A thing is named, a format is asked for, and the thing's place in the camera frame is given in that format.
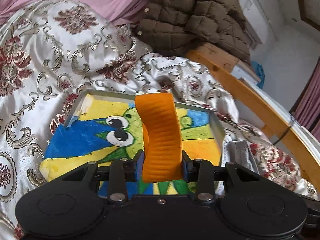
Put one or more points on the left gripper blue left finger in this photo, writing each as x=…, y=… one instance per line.
x=137, y=165

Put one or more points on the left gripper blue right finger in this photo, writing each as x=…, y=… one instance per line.
x=187, y=167

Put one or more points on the orange ribbed sponge cloth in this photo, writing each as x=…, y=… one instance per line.
x=162, y=137

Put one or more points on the white grey cloth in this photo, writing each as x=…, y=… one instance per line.
x=237, y=151

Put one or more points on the grey tray with colourful drawing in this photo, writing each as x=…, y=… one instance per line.
x=113, y=130

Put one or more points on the blue bag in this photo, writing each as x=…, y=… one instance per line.
x=259, y=71

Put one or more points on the maroon curtain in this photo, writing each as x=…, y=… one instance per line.
x=306, y=108

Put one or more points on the floral satin bedspread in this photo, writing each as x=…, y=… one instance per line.
x=52, y=50

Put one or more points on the white air conditioner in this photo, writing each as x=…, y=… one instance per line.
x=256, y=31

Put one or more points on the brown quilted jacket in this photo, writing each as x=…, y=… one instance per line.
x=173, y=27

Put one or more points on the wooden bed frame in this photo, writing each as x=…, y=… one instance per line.
x=277, y=121

